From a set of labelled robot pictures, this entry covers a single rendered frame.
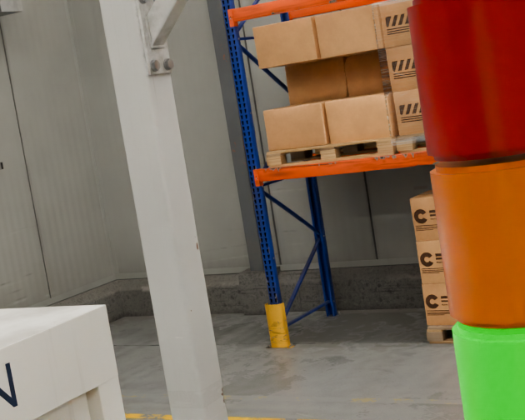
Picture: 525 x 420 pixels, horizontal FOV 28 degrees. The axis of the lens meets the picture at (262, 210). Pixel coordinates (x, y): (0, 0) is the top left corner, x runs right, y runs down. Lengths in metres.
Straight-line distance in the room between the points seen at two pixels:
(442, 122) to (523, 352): 0.08
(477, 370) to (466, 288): 0.03
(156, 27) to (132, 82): 0.16
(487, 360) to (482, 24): 0.11
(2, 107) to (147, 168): 8.17
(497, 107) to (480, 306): 0.06
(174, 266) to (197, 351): 0.25
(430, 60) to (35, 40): 11.23
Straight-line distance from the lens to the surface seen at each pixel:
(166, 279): 2.94
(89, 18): 11.86
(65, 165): 11.61
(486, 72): 0.33
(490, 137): 0.33
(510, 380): 0.35
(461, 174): 0.34
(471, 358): 0.35
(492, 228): 0.34
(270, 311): 9.33
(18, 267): 10.98
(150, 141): 2.88
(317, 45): 8.89
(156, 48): 2.90
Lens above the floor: 2.30
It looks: 7 degrees down
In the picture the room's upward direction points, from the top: 9 degrees counter-clockwise
